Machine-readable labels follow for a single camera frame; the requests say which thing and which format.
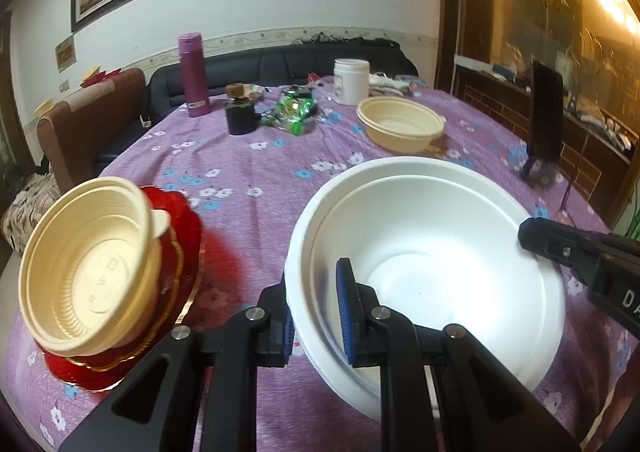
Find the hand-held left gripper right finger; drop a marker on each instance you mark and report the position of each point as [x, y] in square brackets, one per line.
[345, 312]

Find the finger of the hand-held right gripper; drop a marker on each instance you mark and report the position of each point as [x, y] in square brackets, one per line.
[550, 239]

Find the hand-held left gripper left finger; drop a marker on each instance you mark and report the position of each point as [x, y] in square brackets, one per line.
[287, 339]

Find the white foam bowl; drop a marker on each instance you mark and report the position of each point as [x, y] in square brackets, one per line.
[330, 382]
[425, 257]

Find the small red gold-rimmed plate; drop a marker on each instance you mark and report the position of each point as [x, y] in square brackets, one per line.
[172, 257]

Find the large red scalloped plate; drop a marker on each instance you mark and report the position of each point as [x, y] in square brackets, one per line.
[195, 232]

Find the cream plastic bowl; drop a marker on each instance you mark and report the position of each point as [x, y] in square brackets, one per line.
[400, 132]
[90, 272]

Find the purple floral tablecloth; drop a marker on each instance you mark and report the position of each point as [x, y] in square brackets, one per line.
[280, 212]

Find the black smartphone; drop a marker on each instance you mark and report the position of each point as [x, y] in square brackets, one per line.
[546, 112]

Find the dark wooden sideboard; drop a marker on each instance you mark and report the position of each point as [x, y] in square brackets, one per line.
[500, 107]

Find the green candy wrappers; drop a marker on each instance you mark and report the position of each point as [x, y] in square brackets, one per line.
[292, 109]

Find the black cup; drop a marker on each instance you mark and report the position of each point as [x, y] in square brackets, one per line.
[242, 119]

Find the white cloth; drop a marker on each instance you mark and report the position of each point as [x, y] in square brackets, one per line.
[392, 84]

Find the white plastic jar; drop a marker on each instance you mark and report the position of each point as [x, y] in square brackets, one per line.
[351, 82]

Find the black leather sofa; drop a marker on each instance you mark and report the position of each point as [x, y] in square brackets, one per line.
[270, 69]

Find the small white box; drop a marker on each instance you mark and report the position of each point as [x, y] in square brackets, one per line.
[146, 121]

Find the purple thermos bottle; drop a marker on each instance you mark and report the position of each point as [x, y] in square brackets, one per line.
[194, 77]

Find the patterned blanket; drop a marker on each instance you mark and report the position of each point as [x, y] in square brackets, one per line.
[27, 212]

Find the brown armchair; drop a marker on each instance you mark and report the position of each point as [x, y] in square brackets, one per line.
[85, 132]

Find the red dish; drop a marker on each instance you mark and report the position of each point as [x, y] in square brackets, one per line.
[107, 76]

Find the cream lid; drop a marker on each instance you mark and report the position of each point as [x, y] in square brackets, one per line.
[92, 72]
[44, 107]

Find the wooden glass-door cabinet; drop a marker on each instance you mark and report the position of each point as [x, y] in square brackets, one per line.
[10, 97]

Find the wall socket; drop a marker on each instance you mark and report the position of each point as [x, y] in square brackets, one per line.
[63, 86]

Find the gold wall plaque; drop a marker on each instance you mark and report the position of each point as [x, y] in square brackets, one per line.
[65, 54]

